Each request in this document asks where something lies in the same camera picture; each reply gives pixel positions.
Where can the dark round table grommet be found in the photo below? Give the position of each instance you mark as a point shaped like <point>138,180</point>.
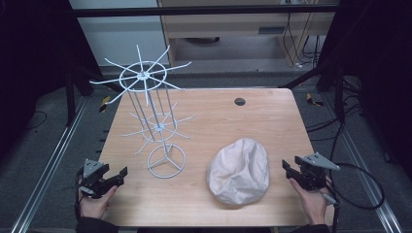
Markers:
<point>239,101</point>

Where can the aluminium floor rail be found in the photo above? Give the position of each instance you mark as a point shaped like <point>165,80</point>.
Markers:
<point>366,174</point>
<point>48,161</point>

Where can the person's right hand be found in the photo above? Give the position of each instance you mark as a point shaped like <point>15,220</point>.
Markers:
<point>312,204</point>

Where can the yellow black tape piece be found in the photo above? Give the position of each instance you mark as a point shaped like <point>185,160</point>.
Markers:
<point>104,104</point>
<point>313,100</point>

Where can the black curtain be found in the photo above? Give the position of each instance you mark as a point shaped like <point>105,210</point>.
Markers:
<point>379,64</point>
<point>29,64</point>

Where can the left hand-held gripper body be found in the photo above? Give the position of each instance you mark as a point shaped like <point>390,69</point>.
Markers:
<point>94,181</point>

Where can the beige cloth cap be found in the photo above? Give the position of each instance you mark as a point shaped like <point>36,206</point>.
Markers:
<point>239,171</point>

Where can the black metal stand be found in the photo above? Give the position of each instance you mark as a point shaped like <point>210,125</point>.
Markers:
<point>69,97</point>
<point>338,93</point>

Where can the person's left hand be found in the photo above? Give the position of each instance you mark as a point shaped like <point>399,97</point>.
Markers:
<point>95,205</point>

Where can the black horizontal frame bar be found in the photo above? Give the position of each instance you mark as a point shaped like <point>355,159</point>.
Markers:
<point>194,11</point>

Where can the white cabinet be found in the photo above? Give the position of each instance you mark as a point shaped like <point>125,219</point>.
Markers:
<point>123,35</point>

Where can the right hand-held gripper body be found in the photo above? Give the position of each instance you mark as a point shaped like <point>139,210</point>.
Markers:
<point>312,171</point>

